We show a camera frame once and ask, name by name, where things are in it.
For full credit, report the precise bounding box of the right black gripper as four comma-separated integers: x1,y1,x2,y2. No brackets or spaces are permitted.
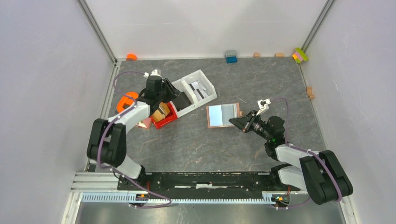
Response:
229,110,272,141

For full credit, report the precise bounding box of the orange tape dispenser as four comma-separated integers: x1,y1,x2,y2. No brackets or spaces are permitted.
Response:
116,92,139,113

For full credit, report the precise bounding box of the orange round cap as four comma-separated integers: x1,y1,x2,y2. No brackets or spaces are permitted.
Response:
126,54,137,61

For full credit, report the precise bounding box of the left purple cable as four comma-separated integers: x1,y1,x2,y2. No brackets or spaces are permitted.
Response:
96,71,172,209

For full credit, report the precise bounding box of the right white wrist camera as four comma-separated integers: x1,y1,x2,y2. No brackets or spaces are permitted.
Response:
256,98,271,116

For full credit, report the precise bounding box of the green pink toy block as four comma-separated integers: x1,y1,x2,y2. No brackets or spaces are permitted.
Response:
292,48,309,64

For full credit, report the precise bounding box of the pink square card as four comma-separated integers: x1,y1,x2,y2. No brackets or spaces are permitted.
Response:
136,117,152,129

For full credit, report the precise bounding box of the tan leather card holder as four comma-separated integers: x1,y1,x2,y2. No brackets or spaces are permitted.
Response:
206,103,243,128

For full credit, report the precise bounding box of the white middle plastic bin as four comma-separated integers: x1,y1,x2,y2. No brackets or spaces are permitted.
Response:
171,79,198,118

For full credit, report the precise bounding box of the red plastic bin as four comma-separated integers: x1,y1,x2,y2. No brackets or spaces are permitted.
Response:
150,102,177,129

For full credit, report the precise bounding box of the light blue cable comb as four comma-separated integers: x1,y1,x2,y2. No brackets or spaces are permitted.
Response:
81,192,281,205

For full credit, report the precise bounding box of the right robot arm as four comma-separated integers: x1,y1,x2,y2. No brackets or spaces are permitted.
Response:
229,111,354,205

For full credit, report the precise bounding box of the curved wooden piece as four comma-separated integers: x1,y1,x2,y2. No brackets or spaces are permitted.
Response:
306,86,315,100

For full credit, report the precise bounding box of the blue grey toy block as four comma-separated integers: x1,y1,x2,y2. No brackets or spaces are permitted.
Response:
225,50,238,63

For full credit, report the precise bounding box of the white plastic bin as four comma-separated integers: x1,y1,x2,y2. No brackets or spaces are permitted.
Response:
171,79,198,118
181,70,218,107

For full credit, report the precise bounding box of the tan item in red bin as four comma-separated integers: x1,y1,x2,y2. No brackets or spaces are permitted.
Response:
151,102,170,123

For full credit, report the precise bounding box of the white far plastic bin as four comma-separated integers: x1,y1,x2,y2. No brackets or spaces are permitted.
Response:
181,70,218,107

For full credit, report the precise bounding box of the black wallet in bin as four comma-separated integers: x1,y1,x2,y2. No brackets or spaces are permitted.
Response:
172,92,191,111

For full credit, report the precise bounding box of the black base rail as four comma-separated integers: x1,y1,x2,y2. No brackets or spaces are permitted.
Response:
117,172,301,200

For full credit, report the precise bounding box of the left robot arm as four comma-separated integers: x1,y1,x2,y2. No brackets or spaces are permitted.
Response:
86,76,181,190

